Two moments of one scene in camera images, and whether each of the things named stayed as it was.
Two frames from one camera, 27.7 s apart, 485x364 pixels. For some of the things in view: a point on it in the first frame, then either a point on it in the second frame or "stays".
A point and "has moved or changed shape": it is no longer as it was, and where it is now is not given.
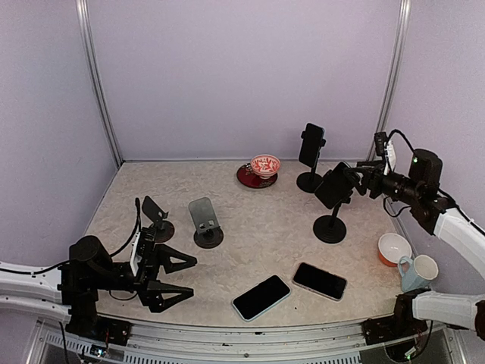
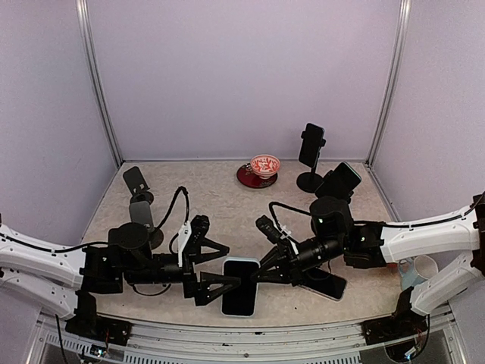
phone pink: x=320 y=281 stays
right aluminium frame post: x=393 y=75 stays
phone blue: x=336 y=187 stays
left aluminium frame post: x=82 y=10 stays
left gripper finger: x=154 y=299 → x=212 y=287
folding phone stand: x=209 y=234 → x=141 y=213
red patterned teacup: x=265 y=165 stays
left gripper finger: x=167 y=252 → x=204 y=249
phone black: x=311 y=144 stays
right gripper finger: x=362 y=188 → x=277 y=274
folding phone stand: x=164 y=229 → x=137 y=186
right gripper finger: x=352 y=173 → x=270 y=260
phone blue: x=260 y=297 → x=240 y=300
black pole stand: x=330 y=229 has moved or changed shape
